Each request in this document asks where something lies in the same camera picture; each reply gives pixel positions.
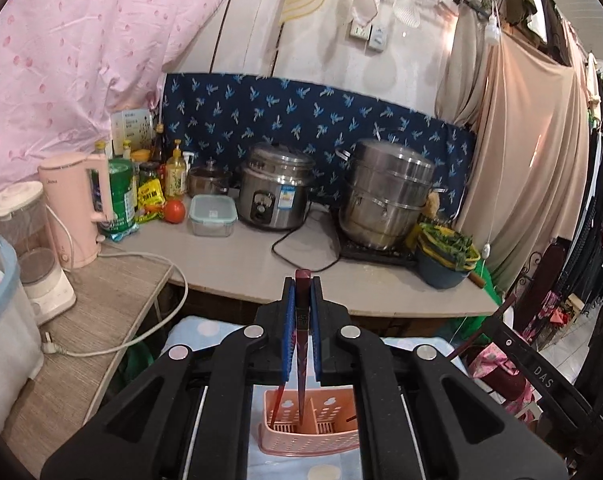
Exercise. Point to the white carton box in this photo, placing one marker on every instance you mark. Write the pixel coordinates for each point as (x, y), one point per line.
(131, 127)

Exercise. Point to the pink floral bag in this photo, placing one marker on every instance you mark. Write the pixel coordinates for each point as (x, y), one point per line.
(501, 375)

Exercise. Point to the green leafy vegetables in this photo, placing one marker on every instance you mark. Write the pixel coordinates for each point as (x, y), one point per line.
(446, 240)

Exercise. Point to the navy leaf-print cloth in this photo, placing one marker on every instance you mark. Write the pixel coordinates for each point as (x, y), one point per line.
(261, 110)

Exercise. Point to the yellow snack packet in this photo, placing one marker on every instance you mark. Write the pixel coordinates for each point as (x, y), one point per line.
(150, 195)

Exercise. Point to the pink electric kettle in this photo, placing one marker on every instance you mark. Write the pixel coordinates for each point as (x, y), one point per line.
(66, 200)

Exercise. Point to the black induction cooktop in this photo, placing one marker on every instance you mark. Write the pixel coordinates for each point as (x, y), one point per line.
(361, 255)

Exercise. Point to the plastic storage bin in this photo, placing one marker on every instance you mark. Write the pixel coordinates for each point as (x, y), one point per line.
(6, 340)

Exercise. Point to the dark sauce bottle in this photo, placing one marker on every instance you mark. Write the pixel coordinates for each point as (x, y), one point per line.
(157, 152)

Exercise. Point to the steel rice cooker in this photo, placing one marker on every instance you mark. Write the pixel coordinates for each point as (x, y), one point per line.
(271, 190)

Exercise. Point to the small steel pot glass lid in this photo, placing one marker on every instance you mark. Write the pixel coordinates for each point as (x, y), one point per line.
(209, 180)

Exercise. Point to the blue plastic basin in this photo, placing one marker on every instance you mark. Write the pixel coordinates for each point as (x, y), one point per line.
(441, 275)

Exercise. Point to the clear food container teal lid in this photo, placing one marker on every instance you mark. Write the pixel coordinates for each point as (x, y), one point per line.
(211, 215)

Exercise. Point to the loofah sponge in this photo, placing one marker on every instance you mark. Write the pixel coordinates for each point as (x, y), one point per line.
(433, 205)

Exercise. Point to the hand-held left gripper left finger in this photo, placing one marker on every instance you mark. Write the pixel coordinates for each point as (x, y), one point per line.
(288, 332)

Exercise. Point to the jar with orange lid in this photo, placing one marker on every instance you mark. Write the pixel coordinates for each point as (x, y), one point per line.
(140, 153)

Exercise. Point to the pink perforated utensil basket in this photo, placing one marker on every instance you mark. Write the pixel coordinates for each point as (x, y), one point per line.
(306, 440)

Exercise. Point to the white pump bottle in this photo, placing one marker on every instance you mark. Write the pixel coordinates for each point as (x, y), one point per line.
(188, 160)

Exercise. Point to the rack of hanging clothes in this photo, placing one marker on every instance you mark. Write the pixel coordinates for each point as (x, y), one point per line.
(601, 210)

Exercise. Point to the dark red chopstick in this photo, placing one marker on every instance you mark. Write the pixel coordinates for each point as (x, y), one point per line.
(466, 346)
(277, 402)
(302, 280)

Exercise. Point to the green tin can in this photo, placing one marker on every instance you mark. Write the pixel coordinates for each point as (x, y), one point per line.
(121, 195)

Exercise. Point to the green plastic bag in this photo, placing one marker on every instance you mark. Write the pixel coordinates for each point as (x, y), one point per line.
(491, 285)

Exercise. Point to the white wall socket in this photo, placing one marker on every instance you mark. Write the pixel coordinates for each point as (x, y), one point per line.
(360, 31)

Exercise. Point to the pink floral sheet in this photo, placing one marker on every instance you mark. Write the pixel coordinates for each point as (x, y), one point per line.
(81, 60)

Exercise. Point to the yellow oil bottle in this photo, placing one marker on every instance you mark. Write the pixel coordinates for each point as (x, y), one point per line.
(175, 180)

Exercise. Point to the blue dotted blanket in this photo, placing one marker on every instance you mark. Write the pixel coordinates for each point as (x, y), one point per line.
(201, 327)

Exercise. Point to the grey wall switch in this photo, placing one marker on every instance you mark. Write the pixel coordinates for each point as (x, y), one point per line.
(378, 37)

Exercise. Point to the red tomato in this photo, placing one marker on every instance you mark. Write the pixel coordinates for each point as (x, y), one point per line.
(174, 211)

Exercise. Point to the steel steamer pot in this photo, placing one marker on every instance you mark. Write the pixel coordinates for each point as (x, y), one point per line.
(381, 195)

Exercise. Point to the yellow colander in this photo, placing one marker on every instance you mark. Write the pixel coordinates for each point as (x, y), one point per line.
(420, 250)

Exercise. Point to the white blender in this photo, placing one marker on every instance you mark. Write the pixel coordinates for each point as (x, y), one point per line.
(36, 270)

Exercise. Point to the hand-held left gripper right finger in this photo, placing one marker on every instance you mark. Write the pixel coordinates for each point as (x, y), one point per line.
(315, 345)

